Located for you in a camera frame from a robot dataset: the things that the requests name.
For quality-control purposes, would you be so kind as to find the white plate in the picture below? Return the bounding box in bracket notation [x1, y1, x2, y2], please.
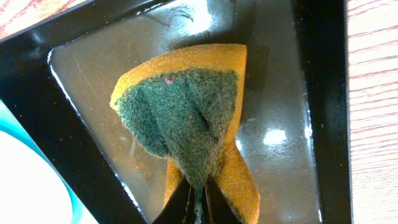
[0, 129, 100, 224]

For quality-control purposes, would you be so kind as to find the black water tray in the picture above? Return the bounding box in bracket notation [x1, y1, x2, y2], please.
[1, 0, 352, 223]

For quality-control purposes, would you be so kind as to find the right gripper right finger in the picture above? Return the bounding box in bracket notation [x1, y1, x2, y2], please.
[203, 179, 242, 224]

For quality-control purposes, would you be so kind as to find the green yellow sponge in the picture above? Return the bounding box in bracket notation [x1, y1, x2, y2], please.
[109, 44, 261, 223]

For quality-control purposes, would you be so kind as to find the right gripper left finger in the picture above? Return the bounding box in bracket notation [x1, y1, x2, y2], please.
[152, 178, 192, 224]

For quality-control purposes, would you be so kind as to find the teal plastic tray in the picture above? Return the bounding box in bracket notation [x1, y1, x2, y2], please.
[0, 99, 84, 224]

